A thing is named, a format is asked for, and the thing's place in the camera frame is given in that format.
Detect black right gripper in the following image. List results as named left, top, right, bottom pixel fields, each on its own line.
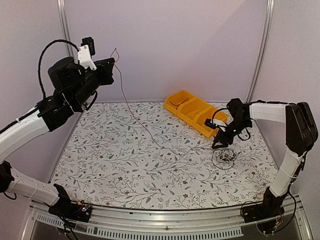
left=212, top=118, right=251, bottom=149

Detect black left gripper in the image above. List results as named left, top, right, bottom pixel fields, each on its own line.
left=69, top=57, right=115, bottom=108

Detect dark red cable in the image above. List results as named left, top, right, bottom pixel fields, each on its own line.
left=169, top=98, right=190, bottom=111

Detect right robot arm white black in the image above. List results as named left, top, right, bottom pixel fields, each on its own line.
left=204, top=98, right=319, bottom=218

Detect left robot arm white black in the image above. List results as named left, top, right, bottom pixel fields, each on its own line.
left=0, top=57, right=116, bottom=217

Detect yellow bin near compartment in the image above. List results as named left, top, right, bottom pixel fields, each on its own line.
left=192, top=106, right=229, bottom=139

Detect yellow bin compartment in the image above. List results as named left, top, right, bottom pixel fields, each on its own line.
left=192, top=106, right=229, bottom=139
left=177, top=97, right=212, bottom=126
left=163, top=90, right=196, bottom=117

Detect yellow bin middle compartment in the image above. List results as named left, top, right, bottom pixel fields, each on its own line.
left=177, top=97, right=212, bottom=126

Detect yellow bin far compartment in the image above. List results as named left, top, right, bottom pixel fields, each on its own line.
left=163, top=90, right=196, bottom=117

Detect floral patterned table mat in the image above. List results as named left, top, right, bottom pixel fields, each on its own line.
left=51, top=102, right=278, bottom=210

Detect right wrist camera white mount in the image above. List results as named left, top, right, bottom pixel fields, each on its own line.
left=204, top=118, right=227, bottom=131

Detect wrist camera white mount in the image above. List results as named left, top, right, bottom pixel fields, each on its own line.
left=204, top=118, right=227, bottom=131
left=77, top=37, right=97, bottom=71

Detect white thin cable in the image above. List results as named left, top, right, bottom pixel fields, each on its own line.
left=217, top=151, right=235, bottom=163

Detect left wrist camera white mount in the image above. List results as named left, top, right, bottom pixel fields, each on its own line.
left=77, top=37, right=97, bottom=71

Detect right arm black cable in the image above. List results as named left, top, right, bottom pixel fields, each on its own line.
left=211, top=106, right=230, bottom=123

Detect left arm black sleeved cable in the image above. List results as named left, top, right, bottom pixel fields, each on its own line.
left=36, top=38, right=80, bottom=100

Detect left aluminium frame post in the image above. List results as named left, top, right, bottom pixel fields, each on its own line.
left=56, top=0, right=87, bottom=107

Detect aluminium frame post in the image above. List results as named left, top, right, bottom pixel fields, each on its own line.
left=56, top=0, right=87, bottom=107
left=246, top=0, right=275, bottom=103

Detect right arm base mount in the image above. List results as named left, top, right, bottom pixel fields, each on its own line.
left=240, top=187, right=288, bottom=235

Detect aluminium front rail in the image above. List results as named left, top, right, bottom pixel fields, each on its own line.
left=21, top=196, right=315, bottom=240

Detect right aluminium frame post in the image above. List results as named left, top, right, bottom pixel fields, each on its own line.
left=246, top=0, right=275, bottom=103

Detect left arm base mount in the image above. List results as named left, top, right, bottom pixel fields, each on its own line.
left=48, top=183, right=92, bottom=223

